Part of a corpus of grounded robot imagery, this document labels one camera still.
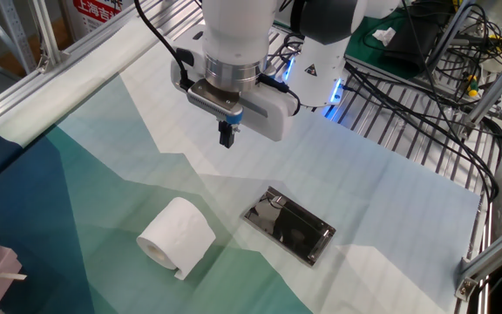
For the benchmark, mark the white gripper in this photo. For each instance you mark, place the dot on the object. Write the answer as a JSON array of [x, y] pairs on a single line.
[[273, 118]]

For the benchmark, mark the white toilet paper roll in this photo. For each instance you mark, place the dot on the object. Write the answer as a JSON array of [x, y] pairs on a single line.
[[181, 231]]

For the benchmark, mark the chrome toilet paper holder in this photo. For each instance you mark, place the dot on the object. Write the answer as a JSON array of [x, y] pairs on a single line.
[[286, 227]]

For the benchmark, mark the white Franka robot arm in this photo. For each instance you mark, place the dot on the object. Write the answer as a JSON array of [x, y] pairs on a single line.
[[233, 26]]

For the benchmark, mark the blue green white tablecloth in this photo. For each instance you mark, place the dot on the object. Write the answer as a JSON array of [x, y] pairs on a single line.
[[103, 183]]

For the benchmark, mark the green mat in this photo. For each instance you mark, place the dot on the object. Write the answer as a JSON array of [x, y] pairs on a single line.
[[364, 48]]

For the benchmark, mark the white box red label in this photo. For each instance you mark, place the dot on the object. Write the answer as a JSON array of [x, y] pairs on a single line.
[[98, 11]]

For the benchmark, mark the crumpled white tissue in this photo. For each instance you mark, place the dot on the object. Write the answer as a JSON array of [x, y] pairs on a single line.
[[384, 36]]

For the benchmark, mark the black bag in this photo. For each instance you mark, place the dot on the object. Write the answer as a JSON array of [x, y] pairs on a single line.
[[412, 43]]

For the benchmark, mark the yellow green screwdriver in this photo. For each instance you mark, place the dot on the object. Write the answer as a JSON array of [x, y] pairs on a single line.
[[473, 87]]

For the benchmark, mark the silver wrist camera blue cap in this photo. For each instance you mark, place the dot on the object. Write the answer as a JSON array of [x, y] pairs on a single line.
[[209, 102]]

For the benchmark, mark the aluminium table edge rail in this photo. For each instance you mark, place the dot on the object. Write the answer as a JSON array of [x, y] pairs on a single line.
[[81, 52]]

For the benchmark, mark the aluminium frame post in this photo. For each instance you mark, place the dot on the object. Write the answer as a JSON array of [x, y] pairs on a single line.
[[495, 89], [46, 35], [451, 35]]

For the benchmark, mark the grey slotted shelf post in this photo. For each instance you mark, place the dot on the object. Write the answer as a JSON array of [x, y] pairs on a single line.
[[15, 30]]

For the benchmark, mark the aluminium frame beam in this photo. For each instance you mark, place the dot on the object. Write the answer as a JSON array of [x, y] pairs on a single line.
[[499, 250]]

